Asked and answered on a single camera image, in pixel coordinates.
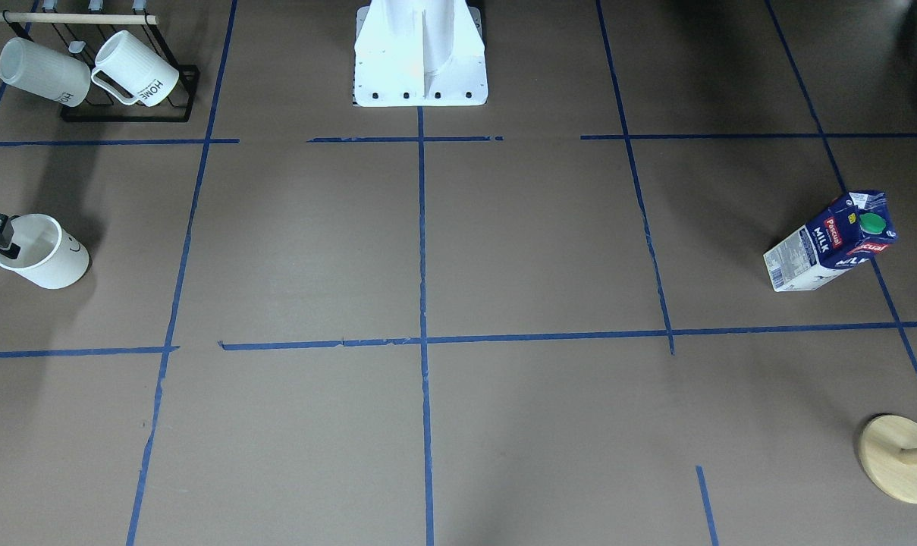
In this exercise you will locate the white smiley mug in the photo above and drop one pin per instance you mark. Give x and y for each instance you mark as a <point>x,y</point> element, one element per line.
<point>48,255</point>

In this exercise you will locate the blue white milk carton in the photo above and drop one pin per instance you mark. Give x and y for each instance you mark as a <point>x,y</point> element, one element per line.
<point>852,230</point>

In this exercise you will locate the white ribbed mug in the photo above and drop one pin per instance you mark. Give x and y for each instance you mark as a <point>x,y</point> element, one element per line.
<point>50,74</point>

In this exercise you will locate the white home mug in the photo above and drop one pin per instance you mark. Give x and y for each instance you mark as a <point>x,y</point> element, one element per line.
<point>132,72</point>

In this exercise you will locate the black mug rack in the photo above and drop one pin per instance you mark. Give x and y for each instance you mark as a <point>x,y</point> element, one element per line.
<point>81,35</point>

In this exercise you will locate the wooden mug tree stand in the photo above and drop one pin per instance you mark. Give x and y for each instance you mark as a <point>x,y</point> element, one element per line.
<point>887,451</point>

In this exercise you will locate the white camera pole base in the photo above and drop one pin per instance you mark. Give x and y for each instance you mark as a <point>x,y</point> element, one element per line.
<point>420,54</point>

